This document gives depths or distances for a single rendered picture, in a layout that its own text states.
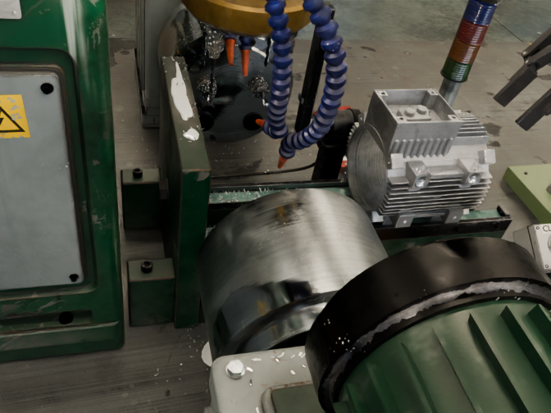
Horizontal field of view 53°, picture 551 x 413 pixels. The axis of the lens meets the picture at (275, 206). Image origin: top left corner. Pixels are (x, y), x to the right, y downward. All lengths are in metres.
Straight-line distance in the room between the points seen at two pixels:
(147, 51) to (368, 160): 0.54
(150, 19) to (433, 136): 0.64
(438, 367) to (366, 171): 0.78
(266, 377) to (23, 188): 0.35
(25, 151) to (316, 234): 0.33
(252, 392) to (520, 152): 1.28
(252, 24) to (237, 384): 0.41
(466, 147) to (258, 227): 0.49
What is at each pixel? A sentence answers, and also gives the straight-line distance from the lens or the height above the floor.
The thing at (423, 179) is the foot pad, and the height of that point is 1.06.
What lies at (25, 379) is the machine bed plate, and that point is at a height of 0.80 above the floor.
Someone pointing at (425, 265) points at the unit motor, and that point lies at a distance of 0.36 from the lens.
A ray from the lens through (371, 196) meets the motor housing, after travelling 1.07.
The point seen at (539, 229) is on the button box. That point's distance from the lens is 0.93.
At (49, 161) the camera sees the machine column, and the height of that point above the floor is 1.19.
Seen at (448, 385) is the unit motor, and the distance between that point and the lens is 0.34.
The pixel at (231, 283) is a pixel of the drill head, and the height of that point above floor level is 1.11.
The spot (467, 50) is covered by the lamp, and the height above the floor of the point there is 1.11.
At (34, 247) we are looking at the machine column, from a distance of 0.76.
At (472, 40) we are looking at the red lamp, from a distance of 1.32.
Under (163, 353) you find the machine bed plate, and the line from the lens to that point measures 0.95.
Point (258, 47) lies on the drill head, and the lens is 1.06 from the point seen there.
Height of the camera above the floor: 1.60
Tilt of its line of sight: 42 degrees down
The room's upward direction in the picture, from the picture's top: 11 degrees clockwise
